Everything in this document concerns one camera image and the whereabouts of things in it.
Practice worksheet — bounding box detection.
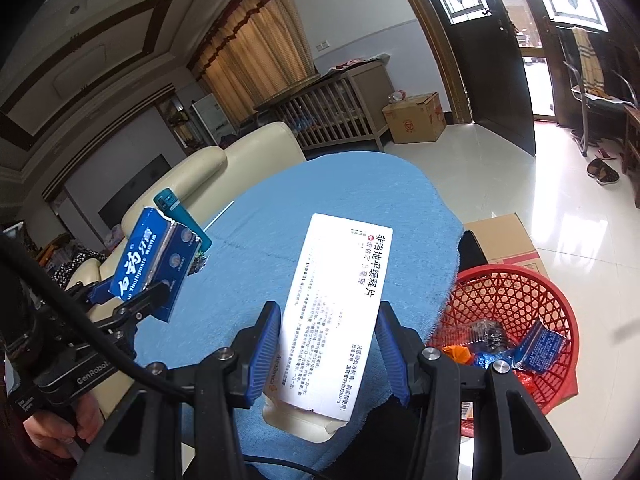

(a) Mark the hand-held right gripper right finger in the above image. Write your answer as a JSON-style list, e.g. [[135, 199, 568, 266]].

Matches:
[[376, 301, 583, 480]]

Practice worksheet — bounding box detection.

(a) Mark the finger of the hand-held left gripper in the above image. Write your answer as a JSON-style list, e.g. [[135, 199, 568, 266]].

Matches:
[[62, 280, 116, 311], [92, 280, 171, 333]]

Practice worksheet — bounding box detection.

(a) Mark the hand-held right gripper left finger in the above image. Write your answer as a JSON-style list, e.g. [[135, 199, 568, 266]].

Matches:
[[82, 301, 283, 480]]

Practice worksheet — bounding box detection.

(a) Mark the white medicine box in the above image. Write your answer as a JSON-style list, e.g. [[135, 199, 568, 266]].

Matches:
[[262, 212, 394, 444]]

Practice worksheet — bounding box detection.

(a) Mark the red plastic basket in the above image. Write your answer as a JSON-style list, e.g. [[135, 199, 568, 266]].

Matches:
[[427, 264, 580, 438]]

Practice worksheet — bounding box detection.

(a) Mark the crushed blue toothpaste box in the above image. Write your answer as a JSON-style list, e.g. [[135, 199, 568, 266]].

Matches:
[[511, 319, 566, 373]]

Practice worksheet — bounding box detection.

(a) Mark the person's left hand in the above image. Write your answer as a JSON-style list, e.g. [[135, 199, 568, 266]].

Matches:
[[22, 392, 103, 461]]

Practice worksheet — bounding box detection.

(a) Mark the dotted dark cloth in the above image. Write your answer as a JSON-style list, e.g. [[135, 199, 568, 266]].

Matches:
[[50, 249, 108, 288]]

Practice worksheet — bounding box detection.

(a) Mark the teal thermos bottle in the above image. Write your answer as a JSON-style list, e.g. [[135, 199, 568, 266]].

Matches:
[[152, 188, 213, 253]]

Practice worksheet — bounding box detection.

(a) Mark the thin white stick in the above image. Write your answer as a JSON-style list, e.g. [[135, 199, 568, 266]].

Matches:
[[204, 201, 236, 233]]

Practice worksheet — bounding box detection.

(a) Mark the beige leather sofa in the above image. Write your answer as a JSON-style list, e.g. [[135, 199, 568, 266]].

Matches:
[[65, 121, 307, 426]]

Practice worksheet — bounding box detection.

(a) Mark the plain cardboard box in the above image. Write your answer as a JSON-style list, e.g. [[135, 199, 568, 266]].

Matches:
[[462, 212, 551, 281]]

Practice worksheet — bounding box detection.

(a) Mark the dark display shelf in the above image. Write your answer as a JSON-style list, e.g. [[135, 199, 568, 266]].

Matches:
[[157, 97, 196, 148]]

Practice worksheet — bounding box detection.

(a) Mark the white appliance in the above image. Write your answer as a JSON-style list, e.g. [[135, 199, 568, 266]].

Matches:
[[192, 94, 231, 143]]

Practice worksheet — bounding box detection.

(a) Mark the cardboard box with red mark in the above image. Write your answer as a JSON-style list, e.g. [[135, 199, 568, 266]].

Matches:
[[382, 91, 447, 145]]

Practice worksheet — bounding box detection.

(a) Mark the wooden crib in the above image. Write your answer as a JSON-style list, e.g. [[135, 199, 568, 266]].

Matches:
[[255, 62, 396, 153]]

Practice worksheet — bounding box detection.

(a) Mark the pair of dark slippers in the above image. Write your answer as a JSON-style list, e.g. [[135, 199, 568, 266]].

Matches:
[[585, 147, 621, 187]]

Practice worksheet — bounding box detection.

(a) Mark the tan curtain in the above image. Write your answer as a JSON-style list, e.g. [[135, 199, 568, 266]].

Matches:
[[187, 0, 321, 126]]

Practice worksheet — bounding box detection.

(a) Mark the dark wooden door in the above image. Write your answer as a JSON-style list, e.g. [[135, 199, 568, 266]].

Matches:
[[400, 0, 537, 156]]

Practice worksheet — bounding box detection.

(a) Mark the metal chair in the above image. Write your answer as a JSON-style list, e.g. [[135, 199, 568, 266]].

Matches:
[[557, 25, 640, 158]]

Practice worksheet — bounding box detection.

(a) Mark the wooden furniture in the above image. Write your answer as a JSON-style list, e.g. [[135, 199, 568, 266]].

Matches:
[[622, 105, 640, 211]]

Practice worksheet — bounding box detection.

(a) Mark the plaid cloth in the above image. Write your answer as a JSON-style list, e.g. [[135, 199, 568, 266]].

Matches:
[[570, 27, 608, 96]]

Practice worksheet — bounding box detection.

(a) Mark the black cable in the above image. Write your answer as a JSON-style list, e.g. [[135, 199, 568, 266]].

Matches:
[[0, 232, 201, 403]]

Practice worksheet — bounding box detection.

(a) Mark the black wall television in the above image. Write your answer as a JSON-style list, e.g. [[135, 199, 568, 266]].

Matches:
[[97, 154, 171, 228]]

